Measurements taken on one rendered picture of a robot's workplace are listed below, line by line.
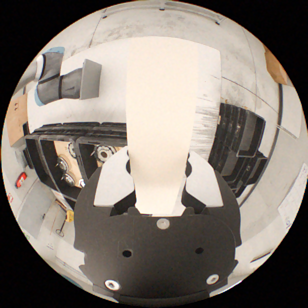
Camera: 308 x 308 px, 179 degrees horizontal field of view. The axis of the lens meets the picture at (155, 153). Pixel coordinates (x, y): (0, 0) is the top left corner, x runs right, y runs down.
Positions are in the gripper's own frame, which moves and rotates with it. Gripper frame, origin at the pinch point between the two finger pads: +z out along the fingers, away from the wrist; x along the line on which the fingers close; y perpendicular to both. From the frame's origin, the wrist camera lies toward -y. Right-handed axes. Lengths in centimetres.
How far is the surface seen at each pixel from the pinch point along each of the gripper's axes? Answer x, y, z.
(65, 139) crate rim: -31.5, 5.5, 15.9
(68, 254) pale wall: -274, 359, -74
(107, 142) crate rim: -13.7, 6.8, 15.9
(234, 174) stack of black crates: 96, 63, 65
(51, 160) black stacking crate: -56, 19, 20
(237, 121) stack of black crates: 67, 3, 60
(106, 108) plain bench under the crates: -23.4, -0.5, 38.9
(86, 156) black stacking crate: -25.8, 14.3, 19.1
